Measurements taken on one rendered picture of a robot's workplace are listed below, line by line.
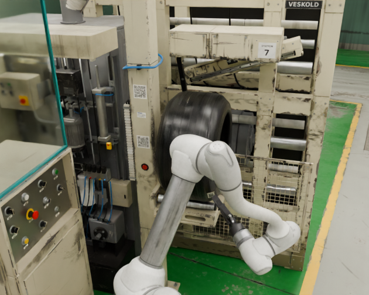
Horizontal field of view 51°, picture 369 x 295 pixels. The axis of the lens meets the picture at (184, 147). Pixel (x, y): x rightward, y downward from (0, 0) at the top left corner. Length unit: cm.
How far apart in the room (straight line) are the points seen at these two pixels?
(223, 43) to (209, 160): 90
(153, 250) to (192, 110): 73
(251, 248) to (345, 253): 172
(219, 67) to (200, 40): 24
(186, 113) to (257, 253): 74
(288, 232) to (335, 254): 162
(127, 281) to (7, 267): 55
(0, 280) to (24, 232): 23
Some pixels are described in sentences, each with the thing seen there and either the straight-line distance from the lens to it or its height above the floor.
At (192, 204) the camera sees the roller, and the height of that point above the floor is 91.
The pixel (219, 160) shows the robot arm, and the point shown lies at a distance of 139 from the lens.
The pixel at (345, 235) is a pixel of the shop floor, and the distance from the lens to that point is 365.
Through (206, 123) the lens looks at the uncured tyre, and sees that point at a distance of 188.
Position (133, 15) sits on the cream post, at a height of 189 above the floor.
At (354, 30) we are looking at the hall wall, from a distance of 1107.
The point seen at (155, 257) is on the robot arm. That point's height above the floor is 107.
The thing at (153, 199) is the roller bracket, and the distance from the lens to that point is 219.
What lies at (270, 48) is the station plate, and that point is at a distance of 211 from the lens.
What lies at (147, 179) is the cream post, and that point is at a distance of 227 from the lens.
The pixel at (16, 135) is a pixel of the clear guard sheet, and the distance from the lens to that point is 177.
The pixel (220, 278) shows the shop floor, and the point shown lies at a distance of 304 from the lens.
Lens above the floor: 213
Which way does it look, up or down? 26 degrees down
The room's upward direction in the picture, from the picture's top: 1 degrees counter-clockwise
